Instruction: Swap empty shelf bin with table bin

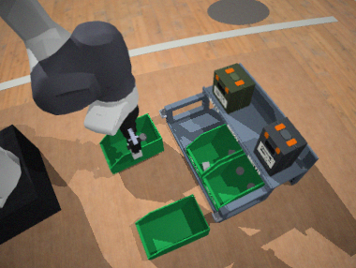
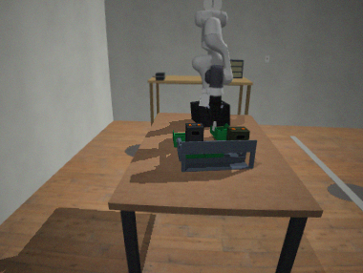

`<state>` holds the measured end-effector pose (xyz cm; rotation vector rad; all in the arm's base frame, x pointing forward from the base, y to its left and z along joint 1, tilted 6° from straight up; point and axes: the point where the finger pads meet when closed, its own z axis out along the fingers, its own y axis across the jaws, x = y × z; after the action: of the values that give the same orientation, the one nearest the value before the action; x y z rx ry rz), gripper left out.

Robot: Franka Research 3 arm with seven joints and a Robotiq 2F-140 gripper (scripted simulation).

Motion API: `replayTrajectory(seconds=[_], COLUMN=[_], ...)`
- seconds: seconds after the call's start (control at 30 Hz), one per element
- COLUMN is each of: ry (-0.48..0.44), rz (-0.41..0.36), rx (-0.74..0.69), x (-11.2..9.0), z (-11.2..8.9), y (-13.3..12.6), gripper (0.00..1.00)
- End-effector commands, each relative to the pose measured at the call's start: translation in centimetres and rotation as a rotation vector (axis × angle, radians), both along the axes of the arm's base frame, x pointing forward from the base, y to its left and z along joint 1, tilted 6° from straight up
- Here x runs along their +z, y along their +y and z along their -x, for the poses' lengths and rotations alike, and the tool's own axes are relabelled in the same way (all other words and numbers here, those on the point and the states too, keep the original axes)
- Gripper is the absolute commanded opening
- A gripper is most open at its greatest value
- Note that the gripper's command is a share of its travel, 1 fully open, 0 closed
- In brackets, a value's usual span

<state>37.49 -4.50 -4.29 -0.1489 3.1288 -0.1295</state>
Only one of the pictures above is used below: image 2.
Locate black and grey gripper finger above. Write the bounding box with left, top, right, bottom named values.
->
left=205, top=105, right=215, bottom=131
left=215, top=105, right=224, bottom=127

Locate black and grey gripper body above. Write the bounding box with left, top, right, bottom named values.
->
left=208, top=95, right=222, bottom=110

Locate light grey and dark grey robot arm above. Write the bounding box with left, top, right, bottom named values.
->
left=192, top=10, right=233, bottom=107

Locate grey shelf rack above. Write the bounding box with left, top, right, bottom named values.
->
left=176, top=137, right=257, bottom=172

